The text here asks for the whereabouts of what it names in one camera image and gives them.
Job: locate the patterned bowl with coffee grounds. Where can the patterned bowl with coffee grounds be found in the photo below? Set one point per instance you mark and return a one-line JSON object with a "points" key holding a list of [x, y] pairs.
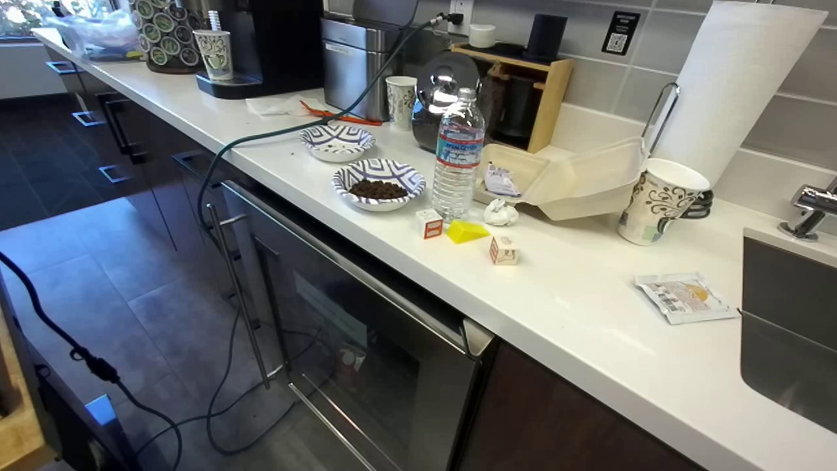
{"points": [[381, 188]]}

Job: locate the coffee pod carousel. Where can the coffee pod carousel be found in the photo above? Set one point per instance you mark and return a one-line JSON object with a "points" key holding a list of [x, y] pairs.
{"points": [[167, 35]]}

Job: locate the stainless steel container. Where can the stainless steel container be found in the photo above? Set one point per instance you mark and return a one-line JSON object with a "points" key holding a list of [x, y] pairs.
{"points": [[350, 69]]}

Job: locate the white paper towel roll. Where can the white paper towel roll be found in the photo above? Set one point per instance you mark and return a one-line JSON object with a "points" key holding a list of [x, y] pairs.
{"points": [[733, 79]]}

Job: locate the square printed card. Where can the square printed card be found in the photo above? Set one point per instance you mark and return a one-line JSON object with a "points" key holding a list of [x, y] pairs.
{"points": [[683, 300]]}

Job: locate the small white container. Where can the small white container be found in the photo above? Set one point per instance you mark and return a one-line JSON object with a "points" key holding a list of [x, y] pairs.
{"points": [[482, 35]]}

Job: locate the dark brown cabinet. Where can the dark brown cabinet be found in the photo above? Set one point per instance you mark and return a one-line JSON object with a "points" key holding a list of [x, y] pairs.
{"points": [[558, 419]]}

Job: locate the black wall sign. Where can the black wall sign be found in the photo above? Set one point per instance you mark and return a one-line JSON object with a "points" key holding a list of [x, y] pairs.
{"points": [[622, 31]]}

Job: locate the wooden furniture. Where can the wooden furniture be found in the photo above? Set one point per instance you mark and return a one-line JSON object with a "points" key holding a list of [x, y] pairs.
{"points": [[18, 419]]}

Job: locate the black coffee machine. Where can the black coffee machine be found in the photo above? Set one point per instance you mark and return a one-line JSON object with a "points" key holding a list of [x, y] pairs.
{"points": [[279, 42]]}

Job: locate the patterned paper cup with stirrer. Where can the patterned paper cup with stirrer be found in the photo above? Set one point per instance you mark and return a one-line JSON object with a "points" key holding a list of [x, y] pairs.
{"points": [[215, 52]]}

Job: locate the glass coffee pot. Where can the glass coffee pot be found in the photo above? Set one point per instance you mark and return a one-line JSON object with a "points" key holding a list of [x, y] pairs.
{"points": [[430, 109]]}

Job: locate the clear plastic water bottle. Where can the clear plastic water bottle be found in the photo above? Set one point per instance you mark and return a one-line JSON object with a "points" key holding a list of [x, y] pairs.
{"points": [[456, 160]]}

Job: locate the large swirl patterned cup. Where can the large swirl patterned cup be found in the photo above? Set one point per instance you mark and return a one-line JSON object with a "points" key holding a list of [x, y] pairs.
{"points": [[656, 204]]}

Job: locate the yellow packet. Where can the yellow packet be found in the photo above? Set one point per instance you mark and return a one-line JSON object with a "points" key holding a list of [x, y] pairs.
{"points": [[468, 230]]}

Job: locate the white wall outlet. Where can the white wall outlet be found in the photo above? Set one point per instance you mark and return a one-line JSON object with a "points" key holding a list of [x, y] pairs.
{"points": [[462, 12]]}

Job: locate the black cylinder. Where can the black cylinder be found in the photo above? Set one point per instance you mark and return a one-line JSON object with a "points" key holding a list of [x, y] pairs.
{"points": [[547, 38]]}

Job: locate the wooden rack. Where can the wooden rack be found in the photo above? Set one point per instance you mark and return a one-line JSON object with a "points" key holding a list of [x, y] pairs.
{"points": [[551, 94]]}

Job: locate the small creamer cup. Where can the small creamer cup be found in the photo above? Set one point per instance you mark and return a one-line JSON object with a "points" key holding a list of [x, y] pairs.
{"points": [[504, 253]]}

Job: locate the red white small packet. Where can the red white small packet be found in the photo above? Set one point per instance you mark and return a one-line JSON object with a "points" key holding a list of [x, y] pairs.
{"points": [[430, 226]]}

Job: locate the metal faucet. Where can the metal faucet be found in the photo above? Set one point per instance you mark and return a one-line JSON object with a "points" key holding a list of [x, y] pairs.
{"points": [[814, 202]]}

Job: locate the crumpled white paper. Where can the crumpled white paper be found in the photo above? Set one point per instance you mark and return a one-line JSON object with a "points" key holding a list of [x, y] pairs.
{"points": [[502, 212]]}

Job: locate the orange strip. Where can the orange strip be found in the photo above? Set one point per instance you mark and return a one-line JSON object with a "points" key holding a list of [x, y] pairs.
{"points": [[329, 111]]}

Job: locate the white napkin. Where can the white napkin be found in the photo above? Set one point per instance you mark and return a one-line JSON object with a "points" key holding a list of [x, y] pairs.
{"points": [[275, 105]]}

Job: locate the steel sink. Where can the steel sink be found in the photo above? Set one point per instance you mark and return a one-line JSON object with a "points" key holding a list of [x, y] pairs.
{"points": [[789, 331]]}

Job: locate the clear plastic bag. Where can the clear plastic bag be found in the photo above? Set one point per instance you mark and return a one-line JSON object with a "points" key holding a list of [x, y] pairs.
{"points": [[96, 31]]}

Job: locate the beige takeout box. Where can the beige takeout box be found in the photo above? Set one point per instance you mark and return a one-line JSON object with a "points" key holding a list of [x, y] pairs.
{"points": [[584, 183]]}

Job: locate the glass door undercounter appliance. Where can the glass door undercounter appliance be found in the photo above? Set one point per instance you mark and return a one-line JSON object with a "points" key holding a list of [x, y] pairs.
{"points": [[375, 349]]}

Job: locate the small patterned paper cup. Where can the small patterned paper cup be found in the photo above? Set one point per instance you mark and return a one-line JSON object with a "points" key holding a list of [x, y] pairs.
{"points": [[401, 103]]}

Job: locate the blue patterned paper bowl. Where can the blue patterned paper bowl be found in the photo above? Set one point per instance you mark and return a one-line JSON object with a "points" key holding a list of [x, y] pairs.
{"points": [[338, 144]]}

